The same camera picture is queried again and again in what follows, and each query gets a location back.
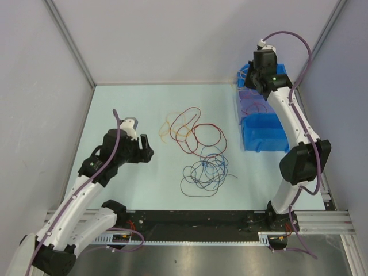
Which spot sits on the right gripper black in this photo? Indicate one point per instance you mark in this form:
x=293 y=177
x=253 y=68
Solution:
x=249 y=84

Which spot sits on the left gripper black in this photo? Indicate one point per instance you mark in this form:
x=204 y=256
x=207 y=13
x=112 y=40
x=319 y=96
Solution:
x=142 y=154

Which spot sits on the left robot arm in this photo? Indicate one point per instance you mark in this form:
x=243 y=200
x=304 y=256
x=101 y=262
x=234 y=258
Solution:
x=56 y=246

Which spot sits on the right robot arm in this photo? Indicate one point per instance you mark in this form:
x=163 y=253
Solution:
x=302 y=166

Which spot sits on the far blue bin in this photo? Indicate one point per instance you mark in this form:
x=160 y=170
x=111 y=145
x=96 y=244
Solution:
x=242 y=73

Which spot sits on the blue bin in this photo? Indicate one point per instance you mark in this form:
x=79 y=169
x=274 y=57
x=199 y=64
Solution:
x=242 y=73
x=263 y=132

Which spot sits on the middle lavender bin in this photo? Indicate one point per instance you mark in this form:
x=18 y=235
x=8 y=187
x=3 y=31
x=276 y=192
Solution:
x=249 y=101

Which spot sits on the near blue bin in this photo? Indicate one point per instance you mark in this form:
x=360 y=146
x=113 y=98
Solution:
x=263 y=132

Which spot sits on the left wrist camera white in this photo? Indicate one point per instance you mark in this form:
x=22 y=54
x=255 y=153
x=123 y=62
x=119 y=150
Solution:
x=129 y=125

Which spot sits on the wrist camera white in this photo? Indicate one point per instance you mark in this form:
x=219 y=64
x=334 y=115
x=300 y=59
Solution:
x=129 y=125
x=264 y=47

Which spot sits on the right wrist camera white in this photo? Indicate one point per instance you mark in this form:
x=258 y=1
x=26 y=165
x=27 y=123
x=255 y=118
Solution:
x=264 y=47

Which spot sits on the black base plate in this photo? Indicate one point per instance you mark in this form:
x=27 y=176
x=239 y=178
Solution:
x=206 y=225

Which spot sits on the white cable duct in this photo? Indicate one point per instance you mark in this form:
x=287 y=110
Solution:
x=106 y=239

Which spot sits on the aluminium frame rail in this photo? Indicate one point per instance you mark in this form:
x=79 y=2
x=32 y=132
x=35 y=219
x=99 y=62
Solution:
x=325 y=222

